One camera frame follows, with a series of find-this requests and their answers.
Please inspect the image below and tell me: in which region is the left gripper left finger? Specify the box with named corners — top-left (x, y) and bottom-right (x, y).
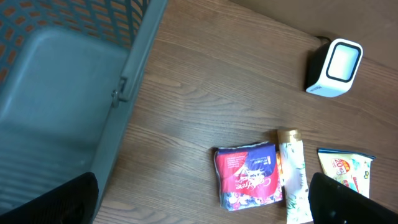
top-left (1, 172), bottom-right (99, 224)

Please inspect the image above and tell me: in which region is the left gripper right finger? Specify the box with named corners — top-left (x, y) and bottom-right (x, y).
top-left (308, 172), bottom-right (397, 224)

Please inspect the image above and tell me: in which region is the white bottle gold cap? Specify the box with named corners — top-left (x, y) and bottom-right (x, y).
top-left (277, 129), bottom-right (313, 224)

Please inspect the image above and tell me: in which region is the yellow wipes package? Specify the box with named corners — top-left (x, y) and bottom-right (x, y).
top-left (318, 148), bottom-right (376, 198)

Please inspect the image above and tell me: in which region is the purple red pad package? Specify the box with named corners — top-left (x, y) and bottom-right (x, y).
top-left (214, 142), bottom-right (283, 212)

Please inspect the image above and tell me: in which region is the small orange packet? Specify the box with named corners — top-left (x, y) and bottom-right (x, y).
top-left (276, 151), bottom-right (284, 187)

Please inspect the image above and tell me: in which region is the white barcode scanner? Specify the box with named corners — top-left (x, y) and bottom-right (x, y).
top-left (305, 39), bottom-right (363, 98)

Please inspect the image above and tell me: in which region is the dark grey plastic basket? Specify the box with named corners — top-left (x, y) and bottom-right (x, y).
top-left (1, 0), bottom-right (167, 213)

